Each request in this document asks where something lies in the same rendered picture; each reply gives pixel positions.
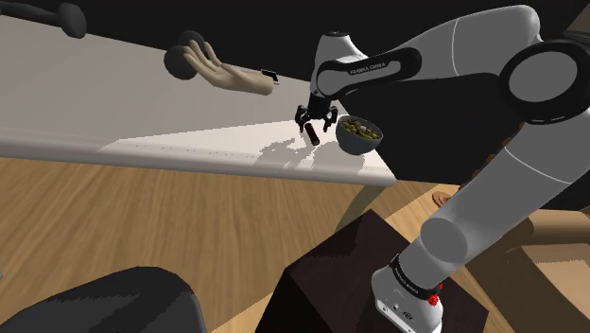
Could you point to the dark bowl with food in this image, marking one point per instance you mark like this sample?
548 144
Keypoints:
356 141

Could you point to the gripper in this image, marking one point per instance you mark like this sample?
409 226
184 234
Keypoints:
316 109

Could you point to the dark red cylinder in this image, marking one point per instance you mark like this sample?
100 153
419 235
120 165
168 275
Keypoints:
313 134

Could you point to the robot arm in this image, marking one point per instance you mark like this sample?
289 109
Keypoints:
479 217

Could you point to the white table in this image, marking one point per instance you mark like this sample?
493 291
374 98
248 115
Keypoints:
115 101

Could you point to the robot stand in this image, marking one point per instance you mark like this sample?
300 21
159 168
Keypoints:
332 281

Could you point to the black dumbbell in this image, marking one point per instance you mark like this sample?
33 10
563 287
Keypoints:
177 62
69 18

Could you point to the small brown disc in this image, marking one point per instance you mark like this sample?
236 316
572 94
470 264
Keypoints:
440 198

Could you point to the black chair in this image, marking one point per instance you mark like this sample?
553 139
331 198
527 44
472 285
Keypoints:
115 304

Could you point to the beige hand figure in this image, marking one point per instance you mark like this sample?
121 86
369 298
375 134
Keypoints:
232 76

